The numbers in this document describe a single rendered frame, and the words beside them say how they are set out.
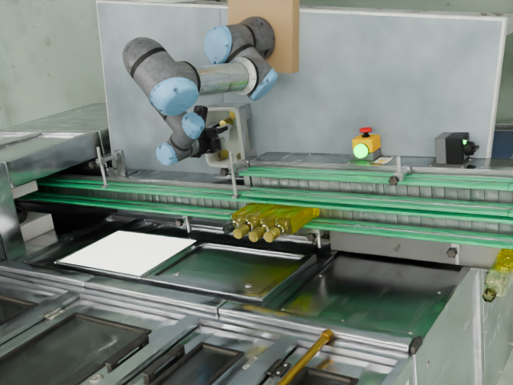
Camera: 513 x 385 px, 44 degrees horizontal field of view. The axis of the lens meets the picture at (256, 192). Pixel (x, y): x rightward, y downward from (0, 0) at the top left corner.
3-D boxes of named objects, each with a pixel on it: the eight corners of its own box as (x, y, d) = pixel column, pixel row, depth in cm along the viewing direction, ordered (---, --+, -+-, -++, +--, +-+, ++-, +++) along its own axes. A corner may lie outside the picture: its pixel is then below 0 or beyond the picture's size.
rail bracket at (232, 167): (243, 191, 230) (224, 202, 220) (237, 145, 225) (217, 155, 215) (250, 192, 228) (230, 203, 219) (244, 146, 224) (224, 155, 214)
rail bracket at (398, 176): (402, 172, 196) (385, 186, 185) (401, 149, 194) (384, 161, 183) (415, 173, 194) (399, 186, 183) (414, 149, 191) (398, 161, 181)
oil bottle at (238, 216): (262, 210, 229) (228, 232, 212) (260, 195, 227) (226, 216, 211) (275, 211, 226) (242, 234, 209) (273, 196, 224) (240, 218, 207)
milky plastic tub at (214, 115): (220, 160, 248) (206, 166, 242) (211, 103, 242) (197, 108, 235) (257, 162, 239) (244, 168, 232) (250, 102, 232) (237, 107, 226)
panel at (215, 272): (119, 234, 260) (53, 269, 233) (117, 228, 259) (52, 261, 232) (317, 261, 211) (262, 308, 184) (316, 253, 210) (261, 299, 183)
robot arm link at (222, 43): (237, 14, 209) (210, 17, 198) (262, 44, 206) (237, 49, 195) (219, 42, 216) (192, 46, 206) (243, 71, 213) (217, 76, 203)
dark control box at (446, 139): (443, 156, 200) (435, 163, 193) (443, 131, 198) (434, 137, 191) (471, 156, 196) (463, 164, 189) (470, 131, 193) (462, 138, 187)
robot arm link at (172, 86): (259, 43, 207) (143, 47, 162) (288, 76, 203) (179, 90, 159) (238, 69, 213) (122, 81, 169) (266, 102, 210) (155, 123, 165)
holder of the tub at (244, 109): (223, 173, 250) (211, 179, 244) (212, 103, 242) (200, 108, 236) (259, 175, 241) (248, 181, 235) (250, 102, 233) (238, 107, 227)
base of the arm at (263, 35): (237, 19, 221) (218, 21, 214) (272, 13, 212) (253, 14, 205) (243, 63, 225) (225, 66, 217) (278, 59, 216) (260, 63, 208)
